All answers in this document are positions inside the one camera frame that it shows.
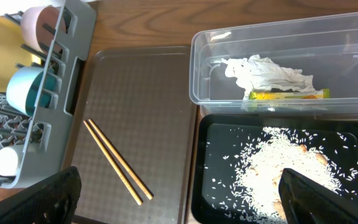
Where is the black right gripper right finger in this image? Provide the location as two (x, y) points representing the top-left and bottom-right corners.
(278, 168), (358, 224)

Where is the clear plastic bin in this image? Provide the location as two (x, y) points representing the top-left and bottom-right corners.
(189, 12), (358, 120)

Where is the grey plastic dishwasher rack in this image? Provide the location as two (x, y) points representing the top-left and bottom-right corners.
(0, 0), (97, 189)

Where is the light blue bowl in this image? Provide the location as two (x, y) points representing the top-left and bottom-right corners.
(6, 67), (44, 116)

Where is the rice food waste pile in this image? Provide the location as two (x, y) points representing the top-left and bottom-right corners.
(201, 124), (358, 223)

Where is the wooden chopstick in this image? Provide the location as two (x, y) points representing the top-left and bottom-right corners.
(83, 121), (143, 205)
(84, 119), (154, 200)

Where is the white green cup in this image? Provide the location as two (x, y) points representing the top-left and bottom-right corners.
(0, 145), (24, 177)

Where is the yellow plate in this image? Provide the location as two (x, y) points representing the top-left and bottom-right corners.
(0, 12), (42, 93)

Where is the brown serving tray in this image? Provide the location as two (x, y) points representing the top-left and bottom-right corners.
(71, 46), (196, 223)

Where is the yellow green wrapper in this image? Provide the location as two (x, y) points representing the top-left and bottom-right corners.
(249, 89), (330, 100)

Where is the crumpled white paper waste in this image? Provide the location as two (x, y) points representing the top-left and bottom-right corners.
(221, 54), (318, 100)

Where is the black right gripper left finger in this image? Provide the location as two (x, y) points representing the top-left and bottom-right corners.
(0, 166), (81, 224)

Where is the black tray bin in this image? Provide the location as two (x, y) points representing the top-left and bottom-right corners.
(191, 114), (358, 223)

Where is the pink bowl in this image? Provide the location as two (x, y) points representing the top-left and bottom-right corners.
(21, 6), (60, 54)

